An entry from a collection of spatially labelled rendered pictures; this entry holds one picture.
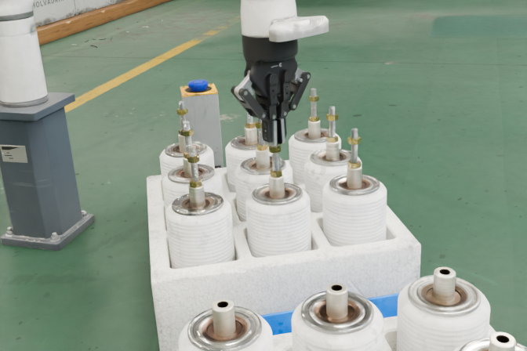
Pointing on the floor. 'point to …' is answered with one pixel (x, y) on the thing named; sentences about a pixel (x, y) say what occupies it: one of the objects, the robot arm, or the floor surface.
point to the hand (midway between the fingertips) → (274, 130)
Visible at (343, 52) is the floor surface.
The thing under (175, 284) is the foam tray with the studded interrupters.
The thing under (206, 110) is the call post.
